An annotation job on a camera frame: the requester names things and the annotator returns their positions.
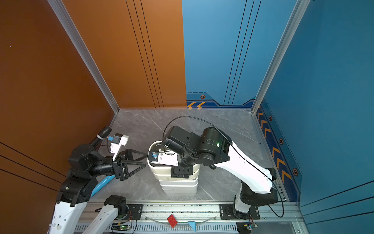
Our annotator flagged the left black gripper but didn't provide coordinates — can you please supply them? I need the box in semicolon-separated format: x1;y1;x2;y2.
89;148;148;182

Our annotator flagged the dark lid cream box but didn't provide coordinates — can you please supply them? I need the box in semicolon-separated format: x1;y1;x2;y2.
151;171;201;182
147;141;200;177

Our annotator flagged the grey lid tissue box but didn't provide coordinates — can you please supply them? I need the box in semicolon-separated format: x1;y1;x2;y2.
159;178;199;190
162;186;198;192
164;190;197;196

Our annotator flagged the grey lid tissue box back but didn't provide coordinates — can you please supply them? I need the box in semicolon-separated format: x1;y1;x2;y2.
162;186;198;192

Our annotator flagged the grey lid tissue box front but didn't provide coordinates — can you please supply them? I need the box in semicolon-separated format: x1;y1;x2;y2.
164;190;197;196

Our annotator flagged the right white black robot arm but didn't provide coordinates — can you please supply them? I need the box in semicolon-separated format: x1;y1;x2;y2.
161;126;279;220

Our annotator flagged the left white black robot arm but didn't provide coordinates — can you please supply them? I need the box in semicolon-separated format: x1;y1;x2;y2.
48;143;148;234

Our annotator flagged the black microphone on stand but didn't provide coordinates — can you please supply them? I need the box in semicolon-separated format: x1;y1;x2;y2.
90;126;112;147

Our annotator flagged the red plastic block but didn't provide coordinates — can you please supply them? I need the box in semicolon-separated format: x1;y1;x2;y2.
167;214;178;228

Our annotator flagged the blue triangle piece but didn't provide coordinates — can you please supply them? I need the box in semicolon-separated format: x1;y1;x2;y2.
188;221;197;232

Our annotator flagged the left green circuit board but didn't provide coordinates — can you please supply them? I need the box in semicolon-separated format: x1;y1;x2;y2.
110;223;132;233

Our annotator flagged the green circuit board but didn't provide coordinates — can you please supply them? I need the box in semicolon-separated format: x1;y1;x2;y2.
110;223;132;233
236;222;258;234

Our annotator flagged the right green circuit board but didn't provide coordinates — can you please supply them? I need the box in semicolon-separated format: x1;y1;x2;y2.
236;222;258;234

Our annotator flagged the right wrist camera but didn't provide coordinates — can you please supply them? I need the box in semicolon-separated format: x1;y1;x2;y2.
149;150;179;166

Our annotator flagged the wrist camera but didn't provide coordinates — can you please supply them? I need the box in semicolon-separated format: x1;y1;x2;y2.
149;150;179;166
107;134;129;161

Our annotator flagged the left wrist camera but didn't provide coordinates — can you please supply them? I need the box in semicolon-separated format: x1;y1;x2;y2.
107;134;129;161

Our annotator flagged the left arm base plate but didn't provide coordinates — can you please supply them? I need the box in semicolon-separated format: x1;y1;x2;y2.
116;204;143;221

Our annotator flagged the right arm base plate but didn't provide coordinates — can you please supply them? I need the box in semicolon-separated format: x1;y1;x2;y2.
219;203;261;220

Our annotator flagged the left aluminium corner post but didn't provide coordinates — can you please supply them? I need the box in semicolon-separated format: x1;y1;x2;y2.
48;0;120;114

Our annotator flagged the aluminium corner post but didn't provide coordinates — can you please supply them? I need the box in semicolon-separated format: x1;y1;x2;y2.
251;0;310;114
48;0;120;114

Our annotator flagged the right aluminium corner post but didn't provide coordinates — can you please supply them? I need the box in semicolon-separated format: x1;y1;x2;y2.
251;0;310;114

